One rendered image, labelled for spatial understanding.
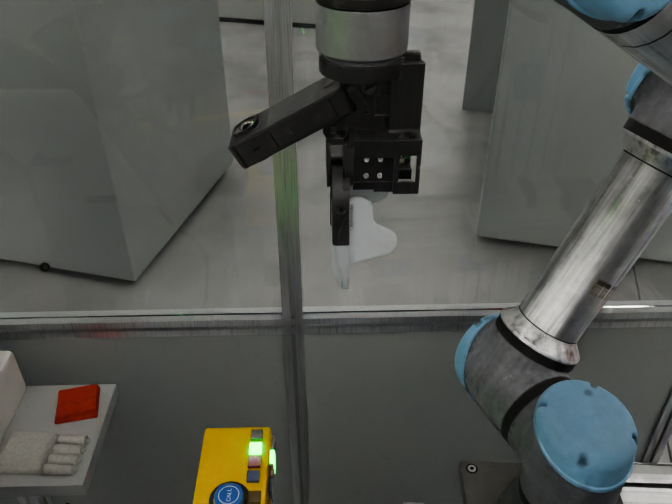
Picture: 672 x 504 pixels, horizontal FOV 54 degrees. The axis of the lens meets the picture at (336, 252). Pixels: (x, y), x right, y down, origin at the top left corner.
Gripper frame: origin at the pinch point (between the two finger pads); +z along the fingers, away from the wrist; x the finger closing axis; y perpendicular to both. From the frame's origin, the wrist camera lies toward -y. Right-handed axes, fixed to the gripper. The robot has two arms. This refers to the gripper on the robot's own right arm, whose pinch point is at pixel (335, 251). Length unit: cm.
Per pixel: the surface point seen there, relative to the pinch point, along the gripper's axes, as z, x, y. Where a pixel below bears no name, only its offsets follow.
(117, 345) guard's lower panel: 55, 46, -43
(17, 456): 60, 23, -56
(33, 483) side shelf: 62, 19, -53
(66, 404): 60, 35, -51
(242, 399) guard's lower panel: 71, 46, -19
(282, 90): 1.1, 45.9, -7.1
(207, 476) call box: 40.8, 3.8, -17.9
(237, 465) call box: 40.8, 5.5, -13.8
